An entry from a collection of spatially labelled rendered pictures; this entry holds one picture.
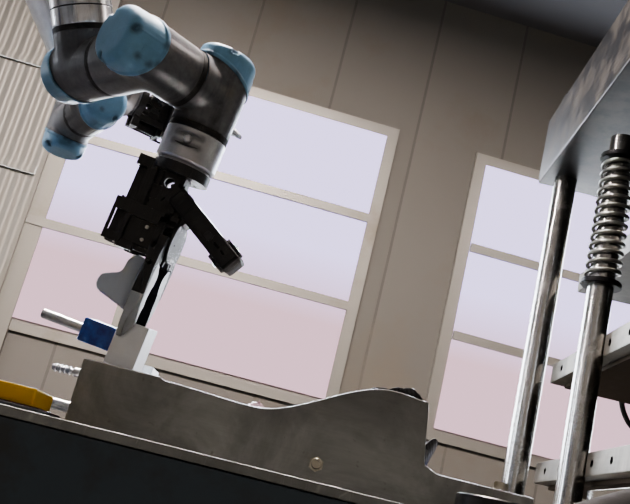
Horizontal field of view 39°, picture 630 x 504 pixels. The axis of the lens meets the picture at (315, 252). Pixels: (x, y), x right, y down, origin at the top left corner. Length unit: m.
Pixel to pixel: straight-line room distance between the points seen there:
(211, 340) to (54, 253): 0.71
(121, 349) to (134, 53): 0.33
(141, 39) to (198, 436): 0.43
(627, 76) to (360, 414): 1.23
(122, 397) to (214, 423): 0.10
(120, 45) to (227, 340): 2.66
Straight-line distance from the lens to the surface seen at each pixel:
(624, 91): 2.08
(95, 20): 1.14
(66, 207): 3.73
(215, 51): 1.10
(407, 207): 3.87
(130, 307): 1.03
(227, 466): 0.34
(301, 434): 0.97
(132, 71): 1.03
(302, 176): 3.80
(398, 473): 0.97
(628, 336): 1.84
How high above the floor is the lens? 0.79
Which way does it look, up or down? 16 degrees up
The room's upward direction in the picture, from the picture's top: 14 degrees clockwise
